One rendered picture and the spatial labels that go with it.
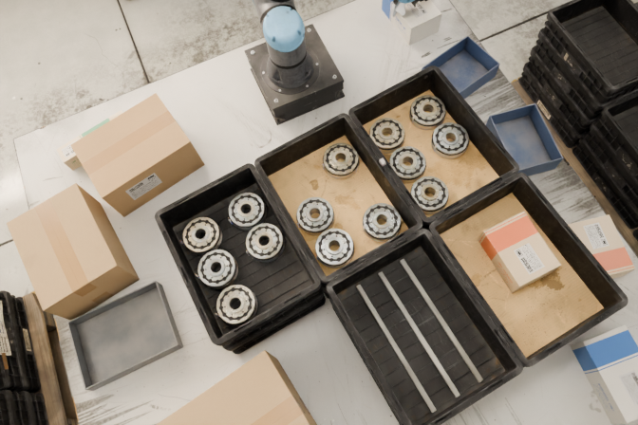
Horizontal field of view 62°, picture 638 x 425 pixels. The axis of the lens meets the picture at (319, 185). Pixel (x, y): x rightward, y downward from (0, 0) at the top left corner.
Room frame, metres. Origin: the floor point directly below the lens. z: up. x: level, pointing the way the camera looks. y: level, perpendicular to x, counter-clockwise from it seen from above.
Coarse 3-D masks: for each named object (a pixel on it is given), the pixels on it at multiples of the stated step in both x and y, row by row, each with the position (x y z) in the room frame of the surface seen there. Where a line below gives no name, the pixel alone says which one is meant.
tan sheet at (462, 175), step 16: (400, 112) 0.81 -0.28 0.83; (368, 128) 0.78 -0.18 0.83; (416, 128) 0.75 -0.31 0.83; (416, 144) 0.69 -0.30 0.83; (432, 160) 0.63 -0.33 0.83; (448, 160) 0.62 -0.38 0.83; (464, 160) 0.62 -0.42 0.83; (480, 160) 0.61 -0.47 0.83; (448, 176) 0.58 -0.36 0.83; (464, 176) 0.57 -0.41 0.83; (480, 176) 0.56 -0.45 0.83; (496, 176) 0.55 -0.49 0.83; (464, 192) 0.52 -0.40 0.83
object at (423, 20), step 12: (384, 0) 1.31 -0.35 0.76; (408, 12) 1.21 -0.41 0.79; (420, 12) 1.20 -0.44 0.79; (432, 12) 1.19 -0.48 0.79; (396, 24) 1.22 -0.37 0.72; (408, 24) 1.16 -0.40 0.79; (420, 24) 1.15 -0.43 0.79; (432, 24) 1.17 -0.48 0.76; (408, 36) 1.15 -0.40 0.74; (420, 36) 1.15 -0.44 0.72
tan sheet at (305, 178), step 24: (288, 168) 0.70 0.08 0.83; (312, 168) 0.68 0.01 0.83; (360, 168) 0.65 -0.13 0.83; (288, 192) 0.62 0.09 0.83; (312, 192) 0.61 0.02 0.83; (336, 192) 0.59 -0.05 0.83; (360, 192) 0.58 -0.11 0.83; (312, 216) 0.53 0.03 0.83; (336, 216) 0.52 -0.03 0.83; (360, 216) 0.51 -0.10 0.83; (312, 240) 0.47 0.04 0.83; (360, 240) 0.44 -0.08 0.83
